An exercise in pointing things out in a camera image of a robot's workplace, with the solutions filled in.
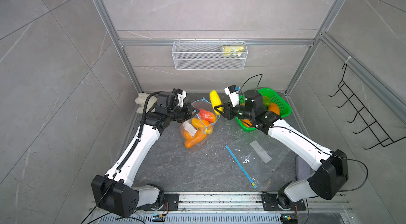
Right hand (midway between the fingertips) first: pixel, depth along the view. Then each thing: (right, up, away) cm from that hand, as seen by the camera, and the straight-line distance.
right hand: (219, 106), depth 74 cm
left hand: (-9, -1, -2) cm, 9 cm away
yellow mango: (-2, +2, -3) cm, 4 cm away
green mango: (+36, +4, +33) cm, 49 cm away
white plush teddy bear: (-48, +4, +26) cm, 55 cm away
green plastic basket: (+47, -2, +29) cm, 55 cm away
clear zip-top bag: (+25, -28, +14) cm, 40 cm away
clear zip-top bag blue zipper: (-12, -13, +5) cm, 18 cm away
